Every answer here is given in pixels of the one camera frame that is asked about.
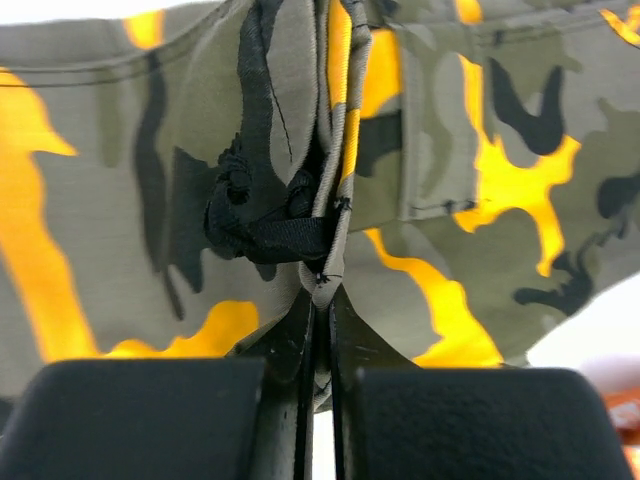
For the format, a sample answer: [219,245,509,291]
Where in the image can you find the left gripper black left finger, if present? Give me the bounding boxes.
[1,291,315,480]

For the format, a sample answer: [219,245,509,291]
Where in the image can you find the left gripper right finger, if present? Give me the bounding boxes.
[329,289,632,480]

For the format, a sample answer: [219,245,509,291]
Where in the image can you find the camouflage trousers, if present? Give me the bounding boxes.
[1,1,639,407]

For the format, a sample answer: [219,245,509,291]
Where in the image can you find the folded orange trousers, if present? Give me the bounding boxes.
[604,387,640,479]

